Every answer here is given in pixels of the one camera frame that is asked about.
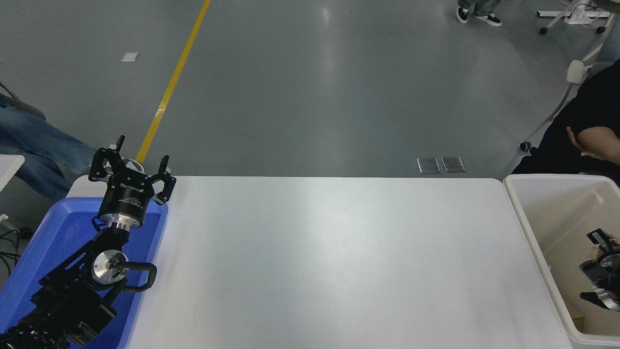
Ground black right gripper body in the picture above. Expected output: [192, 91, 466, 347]
[580, 256, 620, 290]

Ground white rolling stand base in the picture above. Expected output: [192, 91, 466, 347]
[537, 0, 616, 34]

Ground small white side table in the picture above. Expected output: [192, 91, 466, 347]
[0, 154, 26, 228]

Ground blue plastic tray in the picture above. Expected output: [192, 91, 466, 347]
[0, 196, 169, 349]

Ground seated person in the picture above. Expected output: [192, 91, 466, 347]
[0, 95, 145, 202]

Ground black floor cables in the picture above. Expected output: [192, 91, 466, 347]
[0, 228, 32, 277]

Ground walking person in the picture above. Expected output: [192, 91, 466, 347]
[456, 0, 502, 27]

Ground large pale plastic bin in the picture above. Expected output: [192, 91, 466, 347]
[504, 174, 620, 347]

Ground person in black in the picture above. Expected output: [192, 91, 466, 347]
[511, 59, 620, 187]

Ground white chair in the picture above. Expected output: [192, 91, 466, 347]
[520, 15, 618, 152]

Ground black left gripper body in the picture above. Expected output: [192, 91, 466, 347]
[98, 170, 155, 222]

